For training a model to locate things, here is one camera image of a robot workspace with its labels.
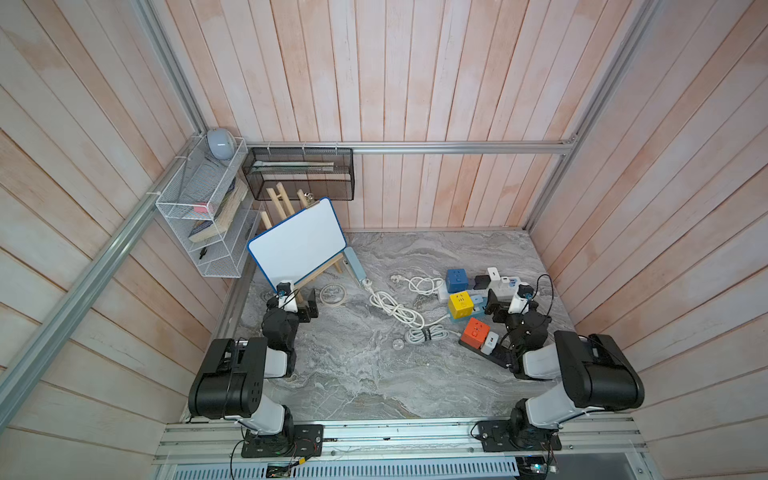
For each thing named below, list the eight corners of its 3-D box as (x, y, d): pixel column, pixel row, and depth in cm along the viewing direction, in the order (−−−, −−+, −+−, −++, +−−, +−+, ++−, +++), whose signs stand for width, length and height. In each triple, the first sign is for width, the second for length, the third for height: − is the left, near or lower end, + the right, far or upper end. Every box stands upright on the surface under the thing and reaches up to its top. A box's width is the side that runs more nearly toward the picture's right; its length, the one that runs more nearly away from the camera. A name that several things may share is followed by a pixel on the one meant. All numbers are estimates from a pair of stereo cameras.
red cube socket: (457, 346, 91) (464, 333, 84) (464, 331, 95) (471, 316, 87) (475, 356, 89) (484, 343, 82) (482, 340, 93) (491, 326, 85)
